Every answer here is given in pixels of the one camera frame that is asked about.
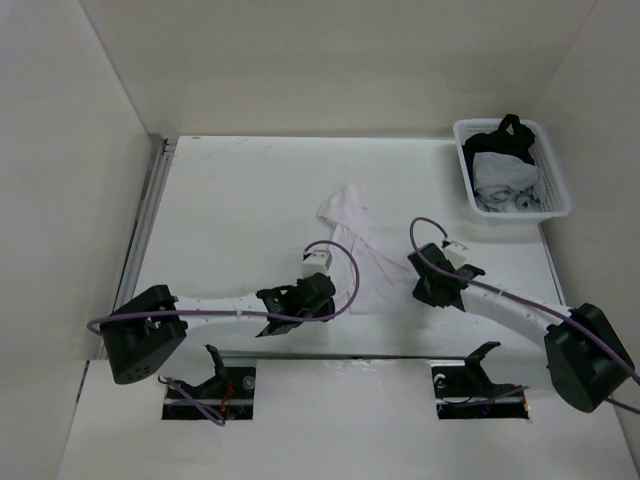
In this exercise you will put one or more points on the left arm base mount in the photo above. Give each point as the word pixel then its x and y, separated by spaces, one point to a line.
pixel 227 395

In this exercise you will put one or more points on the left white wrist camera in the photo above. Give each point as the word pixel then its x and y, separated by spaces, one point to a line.
pixel 316 262

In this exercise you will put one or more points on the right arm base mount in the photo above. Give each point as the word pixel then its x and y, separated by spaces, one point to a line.
pixel 464 391

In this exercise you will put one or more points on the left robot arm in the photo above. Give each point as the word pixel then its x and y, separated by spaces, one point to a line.
pixel 141 335

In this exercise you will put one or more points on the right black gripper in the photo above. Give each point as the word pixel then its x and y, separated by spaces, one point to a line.
pixel 420 294

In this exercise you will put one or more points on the grey tank top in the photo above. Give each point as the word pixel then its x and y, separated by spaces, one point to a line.
pixel 504 183

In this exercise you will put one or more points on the white tank top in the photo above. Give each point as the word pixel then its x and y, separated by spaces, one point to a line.
pixel 374 281

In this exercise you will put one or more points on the aluminium table frame rail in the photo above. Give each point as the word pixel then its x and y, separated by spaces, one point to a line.
pixel 162 153

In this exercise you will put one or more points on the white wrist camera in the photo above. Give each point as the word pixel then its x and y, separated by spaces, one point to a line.
pixel 316 262
pixel 455 253

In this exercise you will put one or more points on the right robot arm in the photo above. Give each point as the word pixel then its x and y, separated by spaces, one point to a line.
pixel 585 359

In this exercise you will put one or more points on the white plastic basket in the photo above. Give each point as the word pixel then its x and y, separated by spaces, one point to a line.
pixel 556 202

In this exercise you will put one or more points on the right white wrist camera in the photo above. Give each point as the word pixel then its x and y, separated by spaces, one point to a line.
pixel 455 253

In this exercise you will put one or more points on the black tank top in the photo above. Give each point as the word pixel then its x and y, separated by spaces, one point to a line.
pixel 511 137

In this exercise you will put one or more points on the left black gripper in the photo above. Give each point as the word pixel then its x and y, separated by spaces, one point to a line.
pixel 327 309

